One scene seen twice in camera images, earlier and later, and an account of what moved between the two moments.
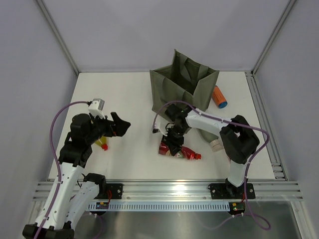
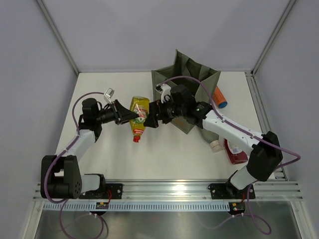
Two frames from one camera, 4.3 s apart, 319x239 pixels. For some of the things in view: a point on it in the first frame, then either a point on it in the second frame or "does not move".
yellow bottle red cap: x=102 y=142 to x=139 y=105
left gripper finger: x=119 y=126 to x=124 y=113
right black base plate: x=229 y=190 does not move
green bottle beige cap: x=213 y=140 does not move
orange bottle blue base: x=219 y=98 does not move
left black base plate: x=116 y=188 does not move
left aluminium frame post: x=60 y=35 does not move
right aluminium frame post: x=291 y=3 does not move
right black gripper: x=173 y=144 to x=152 y=121
